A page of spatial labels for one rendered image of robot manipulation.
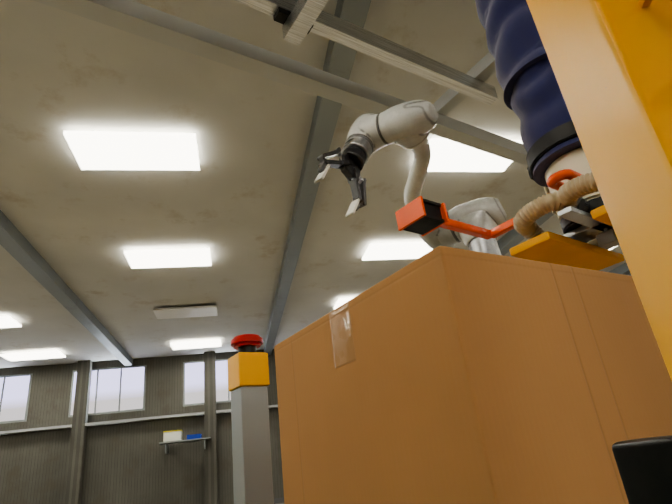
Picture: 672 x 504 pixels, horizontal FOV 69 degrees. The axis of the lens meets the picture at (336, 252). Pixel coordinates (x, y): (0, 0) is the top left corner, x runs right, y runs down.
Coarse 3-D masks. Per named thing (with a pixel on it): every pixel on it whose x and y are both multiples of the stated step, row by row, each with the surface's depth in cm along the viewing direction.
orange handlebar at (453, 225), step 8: (552, 176) 104; (560, 176) 103; (568, 176) 103; (576, 176) 103; (552, 184) 105; (560, 184) 106; (448, 224) 118; (456, 224) 120; (464, 224) 122; (504, 224) 125; (512, 224) 123; (464, 232) 123; (472, 232) 123; (480, 232) 125; (488, 232) 127; (496, 232) 126; (504, 232) 126
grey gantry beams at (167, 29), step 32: (64, 0) 250; (96, 0) 255; (128, 0) 266; (160, 32) 275; (192, 32) 282; (256, 64) 305; (288, 64) 315; (480, 64) 353; (320, 96) 338; (352, 96) 341; (384, 96) 358; (448, 96) 378; (448, 128) 388; (512, 160) 444
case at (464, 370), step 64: (448, 256) 47; (320, 320) 66; (384, 320) 54; (448, 320) 45; (512, 320) 48; (576, 320) 54; (640, 320) 61; (320, 384) 64; (384, 384) 52; (448, 384) 44; (512, 384) 45; (576, 384) 49; (640, 384) 55; (320, 448) 62; (384, 448) 51; (448, 448) 43; (512, 448) 42; (576, 448) 46
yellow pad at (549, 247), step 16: (528, 240) 105; (544, 240) 102; (560, 240) 104; (576, 240) 108; (528, 256) 110; (544, 256) 111; (560, 256) 112; (576, 256) 113; (592, 256) 115; (608, 256) 116
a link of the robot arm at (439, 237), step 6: (438, 228) 185; (420, 234) 188; (432, 234) 186; (438, 234) 186; (444, 234) 185; (450, 234) 185; (426, 240) 189; (432, 240) 188; (438, 240) 188; (444, 240) 187; (450, 240) 186; (456, 240) 186; (432, 246) 191; (450, 246) 191
